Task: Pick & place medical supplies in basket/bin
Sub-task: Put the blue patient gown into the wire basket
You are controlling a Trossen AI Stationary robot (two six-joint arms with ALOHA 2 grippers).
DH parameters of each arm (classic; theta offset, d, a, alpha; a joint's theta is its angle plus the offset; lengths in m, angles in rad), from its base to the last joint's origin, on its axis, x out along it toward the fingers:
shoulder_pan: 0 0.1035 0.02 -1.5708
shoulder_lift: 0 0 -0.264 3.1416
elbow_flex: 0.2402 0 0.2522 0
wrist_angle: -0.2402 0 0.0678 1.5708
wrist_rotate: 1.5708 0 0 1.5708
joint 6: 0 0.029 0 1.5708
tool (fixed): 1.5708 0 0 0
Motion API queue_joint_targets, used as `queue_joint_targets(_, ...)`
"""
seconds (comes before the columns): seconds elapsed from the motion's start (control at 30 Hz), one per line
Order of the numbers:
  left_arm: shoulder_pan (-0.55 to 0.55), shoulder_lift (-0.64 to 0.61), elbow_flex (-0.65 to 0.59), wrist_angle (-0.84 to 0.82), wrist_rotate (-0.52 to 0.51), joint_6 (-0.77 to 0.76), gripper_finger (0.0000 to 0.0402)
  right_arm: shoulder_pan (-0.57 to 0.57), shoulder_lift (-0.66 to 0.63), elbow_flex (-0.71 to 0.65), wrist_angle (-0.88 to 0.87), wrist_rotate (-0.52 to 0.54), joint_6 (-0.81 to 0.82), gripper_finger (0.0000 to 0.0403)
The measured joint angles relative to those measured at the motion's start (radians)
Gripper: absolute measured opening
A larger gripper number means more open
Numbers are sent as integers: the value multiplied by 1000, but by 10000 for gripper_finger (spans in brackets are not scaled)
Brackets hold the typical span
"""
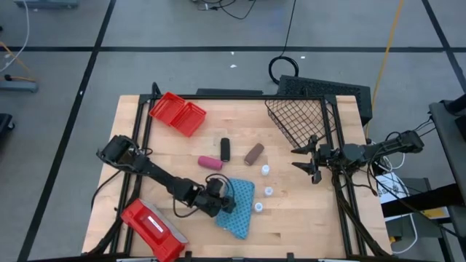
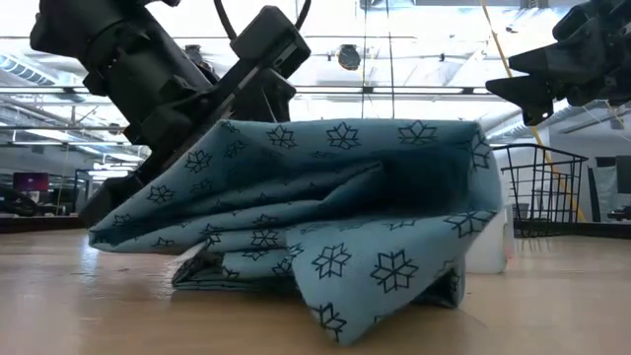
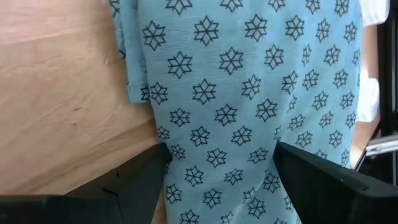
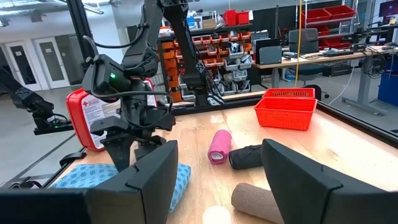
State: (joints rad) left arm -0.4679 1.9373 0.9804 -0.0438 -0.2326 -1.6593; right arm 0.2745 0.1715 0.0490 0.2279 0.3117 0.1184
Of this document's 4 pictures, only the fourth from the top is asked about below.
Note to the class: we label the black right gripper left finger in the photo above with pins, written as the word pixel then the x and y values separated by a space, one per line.
pixel 124 202

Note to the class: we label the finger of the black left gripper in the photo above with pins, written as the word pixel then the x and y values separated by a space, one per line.
pixel 119 152
pixel 149 149

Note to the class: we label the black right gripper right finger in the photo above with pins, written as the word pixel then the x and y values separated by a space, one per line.
pixel 311 199

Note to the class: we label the blue patterned soft pack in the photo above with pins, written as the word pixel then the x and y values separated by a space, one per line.
pixel 84 175

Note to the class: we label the tan bandage roll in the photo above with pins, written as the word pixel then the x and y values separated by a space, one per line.
pixel 253 200

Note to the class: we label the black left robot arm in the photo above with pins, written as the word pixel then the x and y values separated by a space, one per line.
pixel 186 46

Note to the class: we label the red plastic basket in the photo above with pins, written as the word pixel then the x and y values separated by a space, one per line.
pixel 284 116

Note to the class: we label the blue storage bin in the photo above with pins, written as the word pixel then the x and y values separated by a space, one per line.
pixel 388 90

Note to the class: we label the red white first aid kit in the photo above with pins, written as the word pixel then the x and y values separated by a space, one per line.
pixel 90 118

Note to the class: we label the pink bandage roll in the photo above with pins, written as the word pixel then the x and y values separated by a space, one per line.
pixel 220 144

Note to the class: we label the black bandage roll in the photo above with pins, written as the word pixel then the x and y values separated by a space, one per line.
pixel 245 157

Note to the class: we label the white door with window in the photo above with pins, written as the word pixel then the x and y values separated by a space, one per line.
pixel 21 65
pixel 51 62

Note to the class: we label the shelf with orange parts bins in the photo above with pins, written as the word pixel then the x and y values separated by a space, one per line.
pixel 231 62

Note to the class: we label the long wooden desk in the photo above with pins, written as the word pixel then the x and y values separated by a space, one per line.
pixel 280 64

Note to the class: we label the red bins on shelf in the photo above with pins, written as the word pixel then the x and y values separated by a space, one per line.
pixel 236 18

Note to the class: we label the grey equipment case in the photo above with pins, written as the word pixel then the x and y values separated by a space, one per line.
pixel 270 54

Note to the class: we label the grey office chair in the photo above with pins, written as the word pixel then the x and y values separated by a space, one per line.
pixel 303 40

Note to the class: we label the metal rack with red bins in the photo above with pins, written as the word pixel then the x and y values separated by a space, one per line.
pixel 329 14

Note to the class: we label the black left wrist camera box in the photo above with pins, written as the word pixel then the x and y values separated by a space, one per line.
pixel 102 77

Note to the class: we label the black frame post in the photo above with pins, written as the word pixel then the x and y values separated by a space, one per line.
pixel 79 28

